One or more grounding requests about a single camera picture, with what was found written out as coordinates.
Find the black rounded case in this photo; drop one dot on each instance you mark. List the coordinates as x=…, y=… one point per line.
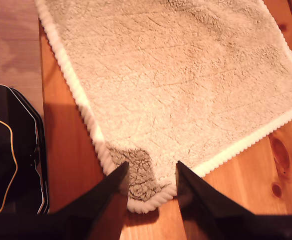
x=1, y=150

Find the cream fluffy tea towel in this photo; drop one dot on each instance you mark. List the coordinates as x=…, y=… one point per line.
x=173, y=87

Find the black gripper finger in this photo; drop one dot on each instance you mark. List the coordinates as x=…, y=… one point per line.
x=200, y=207
x=105, y=200

